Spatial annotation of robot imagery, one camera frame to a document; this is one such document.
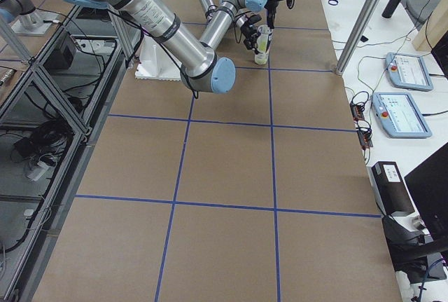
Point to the aluminium frame post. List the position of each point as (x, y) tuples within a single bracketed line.
[(359, 27)]

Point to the white pedestal column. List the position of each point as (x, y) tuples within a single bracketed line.
[(156, 61)]

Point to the blue teach pendant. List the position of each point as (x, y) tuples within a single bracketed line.
[(399, 115), (408, 72)]

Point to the lower blue teach pendant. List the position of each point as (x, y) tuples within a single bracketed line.
[(399, 115)]

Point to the black computer monitor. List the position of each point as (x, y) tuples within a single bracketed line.
[(427, 185)]

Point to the orange electronics board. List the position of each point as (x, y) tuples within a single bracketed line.
[(362, 126)]

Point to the tennis ball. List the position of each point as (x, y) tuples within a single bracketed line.
[(264, 43)]

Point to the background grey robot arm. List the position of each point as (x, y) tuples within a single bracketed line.
[(26, 18)]

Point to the black box white label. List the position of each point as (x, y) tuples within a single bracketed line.
[(391, 188)]

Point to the black water bottle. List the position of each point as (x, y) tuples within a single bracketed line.
[(390, 8)]

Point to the upper blue teach pendant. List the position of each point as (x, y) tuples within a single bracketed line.
[(408, 72)]

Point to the clear tennis ball can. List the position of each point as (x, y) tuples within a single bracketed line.
[(262, 59)]

